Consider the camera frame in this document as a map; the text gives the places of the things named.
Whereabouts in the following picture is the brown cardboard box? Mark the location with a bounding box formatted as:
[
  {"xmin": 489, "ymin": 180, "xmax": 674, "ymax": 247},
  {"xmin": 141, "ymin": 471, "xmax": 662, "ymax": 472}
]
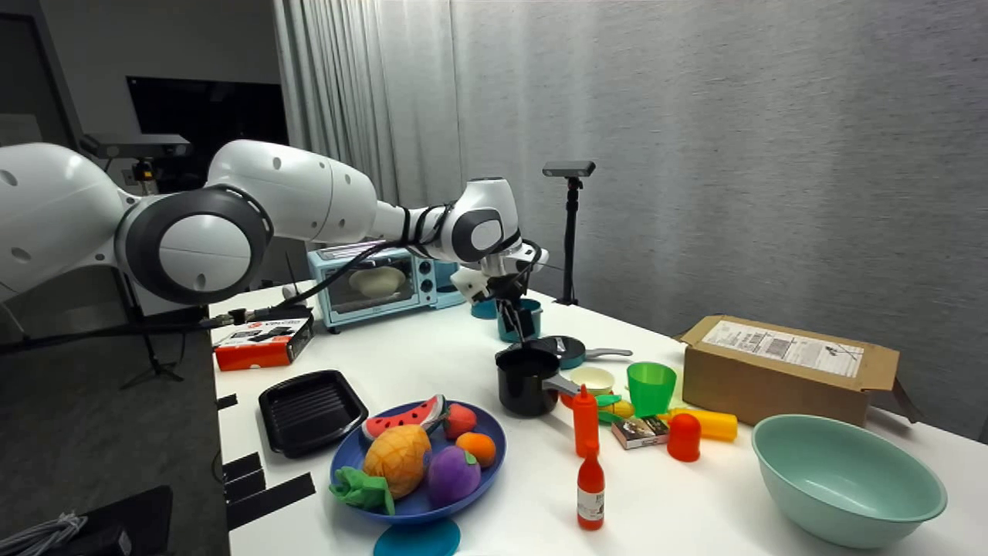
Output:
[{"xmin": 679, "ymin": 312, "xmax": 905, "ymax": 431}]

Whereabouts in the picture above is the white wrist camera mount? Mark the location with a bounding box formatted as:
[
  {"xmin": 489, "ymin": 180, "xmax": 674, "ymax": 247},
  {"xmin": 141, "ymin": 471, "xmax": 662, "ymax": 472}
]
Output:
[{"xmin": 446, "ymin": 264, "xmax": 494, "ymax": 303}]

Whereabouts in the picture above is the small printed card pack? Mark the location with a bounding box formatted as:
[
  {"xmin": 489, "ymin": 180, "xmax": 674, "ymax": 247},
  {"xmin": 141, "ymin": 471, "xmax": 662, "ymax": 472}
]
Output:
[{"xmin": 607, "ymin": 414, "xmax": 670, "ymax": 454}]

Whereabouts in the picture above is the tall orange toy bottle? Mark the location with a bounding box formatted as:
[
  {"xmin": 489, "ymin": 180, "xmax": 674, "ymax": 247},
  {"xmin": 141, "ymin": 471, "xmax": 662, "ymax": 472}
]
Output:
[{"xmin": 572, "ymin": 385, "xmax": 601, "ymax": 463}]

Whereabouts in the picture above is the teal toy pot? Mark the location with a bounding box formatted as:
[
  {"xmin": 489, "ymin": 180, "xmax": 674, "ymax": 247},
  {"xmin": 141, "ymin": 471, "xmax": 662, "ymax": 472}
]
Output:
[{"xmin": 494, "ymin": 296, "xmax": 547, "ymax": 347}]

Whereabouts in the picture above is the teal small lid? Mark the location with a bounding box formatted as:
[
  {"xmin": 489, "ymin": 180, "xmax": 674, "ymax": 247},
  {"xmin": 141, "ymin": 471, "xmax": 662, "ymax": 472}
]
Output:
[{"xmin": 371, "ymin": 515, "xmax": 464, "ymax": 556}]

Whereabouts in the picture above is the black toy pot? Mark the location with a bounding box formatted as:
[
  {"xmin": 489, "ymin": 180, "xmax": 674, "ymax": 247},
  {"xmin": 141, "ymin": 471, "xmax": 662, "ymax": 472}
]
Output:
[{"xmin": 494, "ymin": 344, "xmax": 580, "ymax": 422}]

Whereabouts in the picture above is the small green toy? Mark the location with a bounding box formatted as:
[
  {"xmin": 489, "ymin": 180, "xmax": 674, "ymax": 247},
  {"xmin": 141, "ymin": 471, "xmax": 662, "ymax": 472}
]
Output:
[{"xmin": 593, "ymin": 390, "xmax": 635, "ymax": 431}]

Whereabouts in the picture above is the green plastic cup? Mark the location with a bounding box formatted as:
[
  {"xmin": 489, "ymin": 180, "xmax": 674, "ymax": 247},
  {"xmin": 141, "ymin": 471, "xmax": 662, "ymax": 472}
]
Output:
[{"xmin": 622, "ymin": 360, "xmax": 679, "ymax": 422}]

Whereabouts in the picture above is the red cardboard box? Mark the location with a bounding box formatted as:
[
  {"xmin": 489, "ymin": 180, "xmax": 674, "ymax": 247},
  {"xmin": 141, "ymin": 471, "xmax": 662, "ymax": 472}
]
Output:
[{"xmin": 210, "ymin": 317, "xmax": 315, "ymax": 374}]

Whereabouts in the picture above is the small orange toy fruit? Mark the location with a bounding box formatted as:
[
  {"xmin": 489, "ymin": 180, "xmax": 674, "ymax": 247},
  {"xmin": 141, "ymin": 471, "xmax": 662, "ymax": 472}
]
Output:
[{"xmin": 452, "ymin": 431, "xmax": 499, "ymax": 471}]

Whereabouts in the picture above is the black baking tray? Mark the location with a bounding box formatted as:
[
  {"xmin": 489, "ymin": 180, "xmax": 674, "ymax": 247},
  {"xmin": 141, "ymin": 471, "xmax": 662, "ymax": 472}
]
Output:
[{"xmin": 256, "ymin": 368, "xmax": 371, "ymax": 461}]

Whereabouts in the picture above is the red toy tomato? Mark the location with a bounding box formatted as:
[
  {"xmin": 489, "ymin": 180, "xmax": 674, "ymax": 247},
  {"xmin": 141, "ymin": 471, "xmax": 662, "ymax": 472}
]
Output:
[{"xmin": 440, "ymin": 401, "xmax": 481, "ymax": 445}]

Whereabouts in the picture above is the black camera tripod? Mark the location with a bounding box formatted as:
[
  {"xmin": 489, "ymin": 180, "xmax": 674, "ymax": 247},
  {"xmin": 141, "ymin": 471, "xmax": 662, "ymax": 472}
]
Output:
[{"xmin": 554, "ymin": 173, "xmax": 586, "ymax": 308}]

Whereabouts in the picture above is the mint green bowl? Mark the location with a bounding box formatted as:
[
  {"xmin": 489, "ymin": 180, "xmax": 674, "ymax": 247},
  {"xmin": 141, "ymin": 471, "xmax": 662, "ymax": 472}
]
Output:
[{"xmin": 747, "ymin": 410, "xmax": 951, "ymax": 552}]

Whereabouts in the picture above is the yellow orange toy fruit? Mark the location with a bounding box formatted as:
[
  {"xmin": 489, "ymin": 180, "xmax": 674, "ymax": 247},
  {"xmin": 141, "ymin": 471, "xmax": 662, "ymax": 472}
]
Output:
[{"xmin": 362, "ymin": 423, "xmax": 436, "ymax": 504}]

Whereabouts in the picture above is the green toy vegetable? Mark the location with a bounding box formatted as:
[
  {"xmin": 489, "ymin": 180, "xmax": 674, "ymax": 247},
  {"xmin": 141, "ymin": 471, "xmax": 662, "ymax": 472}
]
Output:
[{"xmin": 328, "ymin": 463, "xmax": 400, "ymax": 515}]

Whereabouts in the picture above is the blue plate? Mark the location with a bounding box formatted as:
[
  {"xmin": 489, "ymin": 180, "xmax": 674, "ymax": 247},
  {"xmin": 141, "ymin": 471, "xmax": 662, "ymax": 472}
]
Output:
[{"xmin": 328, "ymin": 396, "xmax": 508, "ymax": 529}]

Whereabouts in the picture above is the black monitor screen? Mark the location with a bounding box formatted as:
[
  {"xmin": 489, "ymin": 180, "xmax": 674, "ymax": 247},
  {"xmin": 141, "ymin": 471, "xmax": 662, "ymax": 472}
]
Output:
[{"xmin": 126, "ymin": 75, "xmax": 292, "ymax": 194}]

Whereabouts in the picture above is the yellow cylindrical toy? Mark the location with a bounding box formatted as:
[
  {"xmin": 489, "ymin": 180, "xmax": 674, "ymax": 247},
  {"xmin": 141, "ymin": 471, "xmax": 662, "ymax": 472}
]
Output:
[{"xmin": 666, "ymin": 401, "xmax": 740, "ymax": 445}]

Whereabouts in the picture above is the black camera bar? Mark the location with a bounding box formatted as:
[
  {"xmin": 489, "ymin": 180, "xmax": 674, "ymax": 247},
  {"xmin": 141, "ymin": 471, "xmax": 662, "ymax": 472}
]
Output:
[{"xmin": 539, "ymin": 158, "xmax": 599, "ymax": 180}]

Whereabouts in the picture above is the toy watermelon slice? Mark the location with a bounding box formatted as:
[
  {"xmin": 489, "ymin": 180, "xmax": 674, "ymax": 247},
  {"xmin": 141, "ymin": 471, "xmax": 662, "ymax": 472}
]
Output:
[{"xmin": 359, "ymin": 392, "xmax": 446, "ymax": 445}]

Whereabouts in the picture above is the cream small dish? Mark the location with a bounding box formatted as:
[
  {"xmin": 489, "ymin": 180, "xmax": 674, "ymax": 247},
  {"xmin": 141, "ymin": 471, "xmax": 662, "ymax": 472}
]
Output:
[{"xmin": 569, "ymin": 366, "xmax": 616, "ymax": 398}]

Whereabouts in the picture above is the purple toy eggplant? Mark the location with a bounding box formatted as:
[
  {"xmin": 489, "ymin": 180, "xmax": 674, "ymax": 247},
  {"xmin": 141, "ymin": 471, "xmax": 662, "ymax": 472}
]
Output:
[{"xmin": 424, "ymin": 442, "xmax": 483, "ymax": 509}]

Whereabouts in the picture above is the gray curtain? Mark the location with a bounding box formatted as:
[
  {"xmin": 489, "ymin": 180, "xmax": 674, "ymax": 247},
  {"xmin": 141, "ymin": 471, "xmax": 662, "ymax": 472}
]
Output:
[{"xmin": 268, "ymin": 0, "xmax": 468, "ymax": 214}]

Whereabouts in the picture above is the dark teal frying pan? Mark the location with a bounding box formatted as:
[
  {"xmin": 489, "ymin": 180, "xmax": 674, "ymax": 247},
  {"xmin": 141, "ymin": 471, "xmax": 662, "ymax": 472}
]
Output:
[{"xmin": 533, "ymin": 333, "xmax": 635, "ymax": 374}]

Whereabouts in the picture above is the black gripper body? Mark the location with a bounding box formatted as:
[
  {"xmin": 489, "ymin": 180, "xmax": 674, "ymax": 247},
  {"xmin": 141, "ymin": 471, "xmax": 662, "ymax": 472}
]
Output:
[{"xmin": 481, "ymin": 256, "xmax": 544, "ymax": 312}]

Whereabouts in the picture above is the light blue toaster oven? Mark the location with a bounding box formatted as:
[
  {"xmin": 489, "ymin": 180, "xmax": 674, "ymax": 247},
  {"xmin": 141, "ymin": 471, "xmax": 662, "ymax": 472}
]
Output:
[{"xmin": 304, "ymin": 241, "xmax": 468, "ymax": 333}]

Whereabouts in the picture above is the red sauce bottle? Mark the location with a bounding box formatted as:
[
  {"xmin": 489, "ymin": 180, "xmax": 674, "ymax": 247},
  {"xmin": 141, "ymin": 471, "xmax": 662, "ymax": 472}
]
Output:
[{"xmin": 575, "ymin": 452, "xmax": 607, "ymax": 534}]

